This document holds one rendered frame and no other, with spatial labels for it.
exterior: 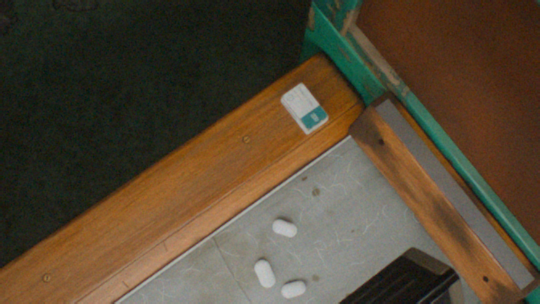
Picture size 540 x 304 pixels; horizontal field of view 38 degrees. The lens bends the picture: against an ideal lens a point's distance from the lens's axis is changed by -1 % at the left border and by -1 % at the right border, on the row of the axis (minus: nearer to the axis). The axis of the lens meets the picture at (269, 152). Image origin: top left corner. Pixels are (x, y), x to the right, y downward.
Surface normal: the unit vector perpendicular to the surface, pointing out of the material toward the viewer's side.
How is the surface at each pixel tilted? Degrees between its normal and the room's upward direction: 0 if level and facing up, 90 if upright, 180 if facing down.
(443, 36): 90
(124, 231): 0
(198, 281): 0
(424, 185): 67
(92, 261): 0
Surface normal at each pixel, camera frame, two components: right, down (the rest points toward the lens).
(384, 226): 0.05, -0.29
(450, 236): -0.72, 0.39
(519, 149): -0.80, 0.56
